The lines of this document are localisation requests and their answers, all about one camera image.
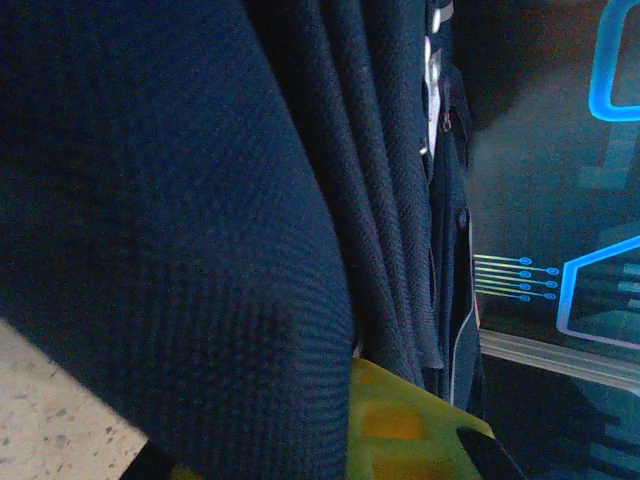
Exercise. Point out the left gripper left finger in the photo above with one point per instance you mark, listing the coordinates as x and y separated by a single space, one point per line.
186 474

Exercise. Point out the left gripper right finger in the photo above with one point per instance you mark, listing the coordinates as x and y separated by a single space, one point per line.
400 435

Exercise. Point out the navy blue student backpack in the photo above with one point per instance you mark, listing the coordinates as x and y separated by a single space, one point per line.
150 200

